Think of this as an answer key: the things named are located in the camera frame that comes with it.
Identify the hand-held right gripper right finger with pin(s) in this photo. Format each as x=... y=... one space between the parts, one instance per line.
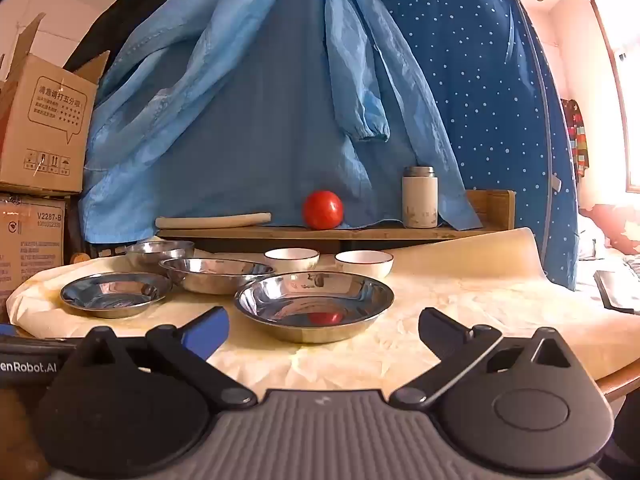
x=440 y=330

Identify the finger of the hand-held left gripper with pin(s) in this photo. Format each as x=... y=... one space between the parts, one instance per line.
x=30 y=343

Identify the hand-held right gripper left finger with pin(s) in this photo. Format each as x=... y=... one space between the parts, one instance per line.
x=207 y=335

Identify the medium steel bowl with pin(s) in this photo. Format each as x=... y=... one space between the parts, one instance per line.
x=215 y=275

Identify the small steel plate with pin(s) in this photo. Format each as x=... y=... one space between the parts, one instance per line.
x=110 y=292

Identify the white ceramic bowl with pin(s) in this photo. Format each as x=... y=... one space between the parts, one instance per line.
x=362 y=262
x=290 y=257

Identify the cream tablecloth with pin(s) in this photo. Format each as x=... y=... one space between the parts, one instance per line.
x=475 y=300

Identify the closed cardboard box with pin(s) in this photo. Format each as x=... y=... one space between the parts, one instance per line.
x=30 y=240

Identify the white rolling stick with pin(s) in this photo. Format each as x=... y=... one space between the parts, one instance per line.
x=210 y=221

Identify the white thermos bottle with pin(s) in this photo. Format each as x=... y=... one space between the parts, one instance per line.
x=420 y=200

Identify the red tomato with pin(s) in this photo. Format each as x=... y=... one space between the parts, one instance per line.
x=323 y=210

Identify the dark flat tablet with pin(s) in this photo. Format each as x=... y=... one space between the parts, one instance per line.
x=617 y=290

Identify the pink printed bedding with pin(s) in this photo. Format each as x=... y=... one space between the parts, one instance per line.
x=615 y=230

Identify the open cardboard box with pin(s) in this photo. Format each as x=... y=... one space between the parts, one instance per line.
x=45 y=125

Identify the light blue coat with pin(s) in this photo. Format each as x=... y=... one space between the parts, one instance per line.
x=250 y=110

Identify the colourful striped cloth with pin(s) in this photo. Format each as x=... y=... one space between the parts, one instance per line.
x=575 y=135

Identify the blue dotted cloth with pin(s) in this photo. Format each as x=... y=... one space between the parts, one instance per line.
x=475 y=85

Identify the black garment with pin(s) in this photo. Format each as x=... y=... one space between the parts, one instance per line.
x=135 y=15

